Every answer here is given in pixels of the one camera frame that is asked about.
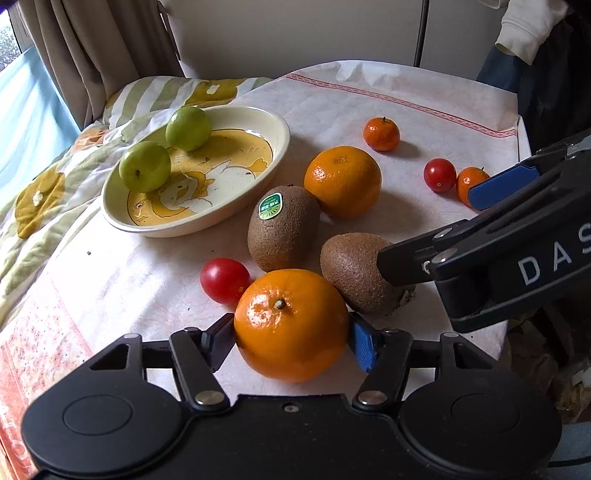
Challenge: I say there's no window pane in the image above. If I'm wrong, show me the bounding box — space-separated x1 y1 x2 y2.
0 9 29 71

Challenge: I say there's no dark cable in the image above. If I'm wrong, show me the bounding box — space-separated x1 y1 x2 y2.
413 0 428 68

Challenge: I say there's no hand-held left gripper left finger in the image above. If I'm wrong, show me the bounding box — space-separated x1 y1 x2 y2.
88 313 237 409

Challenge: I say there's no beige curtain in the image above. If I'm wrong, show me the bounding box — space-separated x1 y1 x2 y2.
14 0 199 132

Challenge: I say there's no green round fruit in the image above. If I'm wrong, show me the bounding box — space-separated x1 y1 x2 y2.
119 141 172 192
165 106 213 152

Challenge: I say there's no light blue sheer curtain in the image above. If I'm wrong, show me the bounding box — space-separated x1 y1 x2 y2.
0 51 81 199

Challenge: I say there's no white garment sleeve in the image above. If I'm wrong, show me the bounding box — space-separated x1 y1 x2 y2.
495 0 571 65

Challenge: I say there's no kiwi with green sticker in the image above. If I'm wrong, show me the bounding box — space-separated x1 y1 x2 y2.
247 185 321 273

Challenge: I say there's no large orange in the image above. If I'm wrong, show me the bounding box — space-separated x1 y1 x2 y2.
304 145 383 219
233 268 350 384

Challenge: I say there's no crumpled brown paper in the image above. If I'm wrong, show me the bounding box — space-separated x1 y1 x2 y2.
503 305 591 423

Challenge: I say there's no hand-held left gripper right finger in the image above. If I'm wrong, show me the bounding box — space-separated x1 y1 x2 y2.
348 311 495 409

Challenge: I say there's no dark hanging garment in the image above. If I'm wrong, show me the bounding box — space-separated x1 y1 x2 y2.
475 0 591 155

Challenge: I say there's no cream duck print bowl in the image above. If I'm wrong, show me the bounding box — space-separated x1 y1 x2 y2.
100 105 291 238

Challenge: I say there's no striped floral blanket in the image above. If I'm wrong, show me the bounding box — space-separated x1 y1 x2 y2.
0 76 273 324

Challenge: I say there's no red cherry tomato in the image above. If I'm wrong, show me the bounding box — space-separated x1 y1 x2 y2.
424 158 458 193
200 257 251 305

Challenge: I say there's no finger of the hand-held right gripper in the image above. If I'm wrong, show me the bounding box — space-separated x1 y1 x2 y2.
376 182 591 284
467 130 591 211

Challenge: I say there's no small mandarin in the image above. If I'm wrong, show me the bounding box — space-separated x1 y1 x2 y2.
456 167 491 208
362 117 401 152

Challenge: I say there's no plain brown kiwi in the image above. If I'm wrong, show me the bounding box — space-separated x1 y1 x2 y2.
320 233 416 317

